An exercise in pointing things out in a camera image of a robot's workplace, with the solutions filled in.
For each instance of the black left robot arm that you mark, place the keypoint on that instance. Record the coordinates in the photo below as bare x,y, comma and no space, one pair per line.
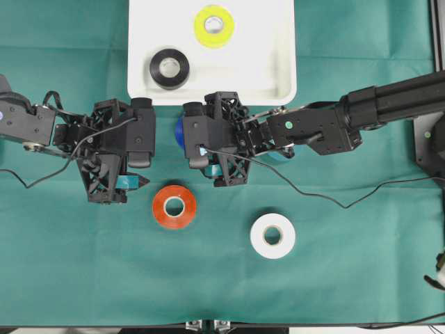
33,125

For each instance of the yellow tape roll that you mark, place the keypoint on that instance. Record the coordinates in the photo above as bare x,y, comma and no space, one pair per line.
213,26

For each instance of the green table cloth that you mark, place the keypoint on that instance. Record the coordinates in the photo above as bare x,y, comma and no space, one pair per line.
65,261

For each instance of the white tape roll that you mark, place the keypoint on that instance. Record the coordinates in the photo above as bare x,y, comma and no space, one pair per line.
285,243

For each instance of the blue tape roll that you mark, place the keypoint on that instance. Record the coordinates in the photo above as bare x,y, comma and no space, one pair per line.
179,133

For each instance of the silver table bracket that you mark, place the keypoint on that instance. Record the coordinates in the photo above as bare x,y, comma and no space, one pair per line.
209,326

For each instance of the red tape roll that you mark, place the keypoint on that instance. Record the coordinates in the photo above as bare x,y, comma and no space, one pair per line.
185,217

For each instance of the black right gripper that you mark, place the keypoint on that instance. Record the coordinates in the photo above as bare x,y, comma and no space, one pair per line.
230,166

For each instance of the white plastic case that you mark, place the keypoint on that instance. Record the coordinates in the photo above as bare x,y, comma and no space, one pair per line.
258,61

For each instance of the black tape roll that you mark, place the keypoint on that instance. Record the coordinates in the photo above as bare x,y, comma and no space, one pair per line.
169,68

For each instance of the silver frame rail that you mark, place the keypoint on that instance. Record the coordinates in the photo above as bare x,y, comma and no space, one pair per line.
437,21

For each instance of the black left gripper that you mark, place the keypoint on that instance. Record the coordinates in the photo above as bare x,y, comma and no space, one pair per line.
100,168

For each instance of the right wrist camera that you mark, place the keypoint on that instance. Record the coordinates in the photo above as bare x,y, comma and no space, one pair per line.
204,127

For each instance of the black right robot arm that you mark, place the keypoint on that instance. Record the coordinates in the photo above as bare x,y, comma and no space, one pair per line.
334,127

